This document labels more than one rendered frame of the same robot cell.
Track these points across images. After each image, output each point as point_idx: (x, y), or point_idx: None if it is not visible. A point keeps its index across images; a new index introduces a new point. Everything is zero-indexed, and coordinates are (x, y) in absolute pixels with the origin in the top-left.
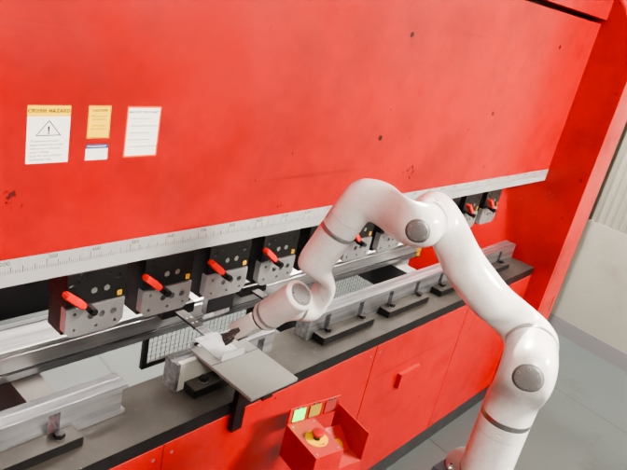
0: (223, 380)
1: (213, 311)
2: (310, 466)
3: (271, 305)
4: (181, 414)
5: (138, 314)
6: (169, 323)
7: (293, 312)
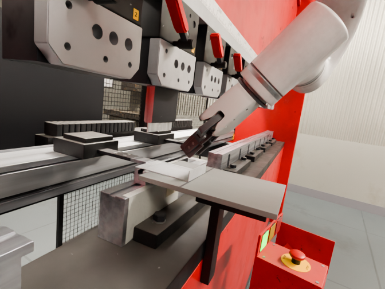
0: (182, 214)
1: (158, 121)
2: None
3: (287, 45)
4: (149, 278)
5: (47, 157)
6: (89, 172)
7: (333, 44)
